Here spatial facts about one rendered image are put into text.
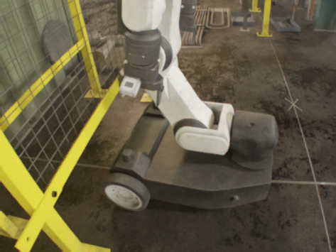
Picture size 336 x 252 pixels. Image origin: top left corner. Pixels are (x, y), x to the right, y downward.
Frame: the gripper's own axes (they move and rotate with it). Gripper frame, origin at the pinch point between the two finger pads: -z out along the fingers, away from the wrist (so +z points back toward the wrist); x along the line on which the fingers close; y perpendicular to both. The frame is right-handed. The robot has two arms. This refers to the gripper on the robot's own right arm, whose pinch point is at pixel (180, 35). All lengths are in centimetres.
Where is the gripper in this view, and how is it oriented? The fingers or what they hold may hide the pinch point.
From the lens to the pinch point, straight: 109.4
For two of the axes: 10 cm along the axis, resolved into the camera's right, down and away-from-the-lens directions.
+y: -2.9, 6.4, -7.1
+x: -9.5, -2.7, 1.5
